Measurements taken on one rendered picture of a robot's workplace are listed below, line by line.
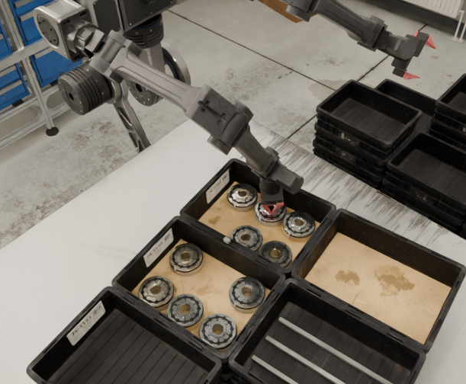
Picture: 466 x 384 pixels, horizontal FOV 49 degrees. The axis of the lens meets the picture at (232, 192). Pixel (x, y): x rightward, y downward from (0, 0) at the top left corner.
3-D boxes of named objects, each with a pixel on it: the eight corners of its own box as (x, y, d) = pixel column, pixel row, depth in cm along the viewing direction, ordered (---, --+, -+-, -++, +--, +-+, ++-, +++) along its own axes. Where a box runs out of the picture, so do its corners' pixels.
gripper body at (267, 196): (280, 179, 164) (281, 163, 159) (283, 203, 158) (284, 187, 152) (259, 180, 164) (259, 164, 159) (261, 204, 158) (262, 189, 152)
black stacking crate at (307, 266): (287, 297, 151) (289, 276, 143) (335, 230, 167) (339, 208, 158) (416, 372, 135) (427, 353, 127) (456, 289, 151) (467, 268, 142)
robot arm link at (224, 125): (224, 84, 100) (195, 128, 100) (256, 116, 111) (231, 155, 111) (104, 26, 127) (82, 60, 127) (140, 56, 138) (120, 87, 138)
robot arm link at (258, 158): (229, 94, 109) (200, 137, 110) (250, 107, 108) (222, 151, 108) (267, 144, 150) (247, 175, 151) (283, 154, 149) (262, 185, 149)
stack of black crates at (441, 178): (372, 210, 257) (385, 162, 232) (403, 177, 271) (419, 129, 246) (447, 254, 238) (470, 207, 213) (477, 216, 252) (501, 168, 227)
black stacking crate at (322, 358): (228, 380, 135) (226, 363, 127) (287, 298, 151) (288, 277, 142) (367, 476, 119) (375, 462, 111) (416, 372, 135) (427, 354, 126)
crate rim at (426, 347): (287, 280, 144) (288, 275, 142) (338, 211, 160) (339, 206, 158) (426, 356, 128) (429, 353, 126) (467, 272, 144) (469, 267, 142)
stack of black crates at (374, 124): (307, 173, 276) (314, 107, 242) (340, 144, 290) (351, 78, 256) (371, 211, 257) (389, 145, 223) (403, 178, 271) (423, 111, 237)
